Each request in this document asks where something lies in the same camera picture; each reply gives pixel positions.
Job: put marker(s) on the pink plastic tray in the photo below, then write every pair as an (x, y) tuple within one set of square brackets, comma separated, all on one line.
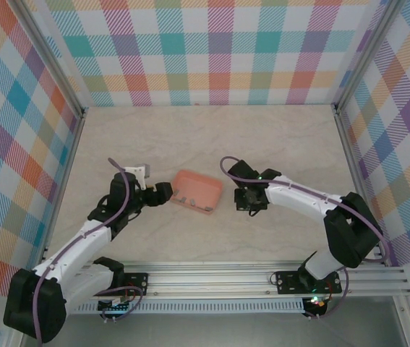
[(201, 188)]

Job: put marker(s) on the aluminium corner post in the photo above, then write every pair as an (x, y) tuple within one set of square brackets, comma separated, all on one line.
[(369, 54), (49, 58)]

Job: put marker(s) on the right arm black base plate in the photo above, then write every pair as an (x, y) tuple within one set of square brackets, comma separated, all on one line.
[(288, 283)]

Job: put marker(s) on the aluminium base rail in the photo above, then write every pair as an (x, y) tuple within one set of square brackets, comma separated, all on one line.
[(208, 282)]

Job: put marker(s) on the aluminium side rail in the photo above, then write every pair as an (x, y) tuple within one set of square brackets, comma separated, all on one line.
[(68, 159), (349, 155)]

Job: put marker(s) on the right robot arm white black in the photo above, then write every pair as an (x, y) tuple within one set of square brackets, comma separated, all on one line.
[(298, 197)]

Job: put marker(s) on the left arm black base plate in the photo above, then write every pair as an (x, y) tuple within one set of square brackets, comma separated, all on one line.
[(136, 283)]

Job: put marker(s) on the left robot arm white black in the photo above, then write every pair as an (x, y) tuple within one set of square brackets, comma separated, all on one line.
[(78, 242)]

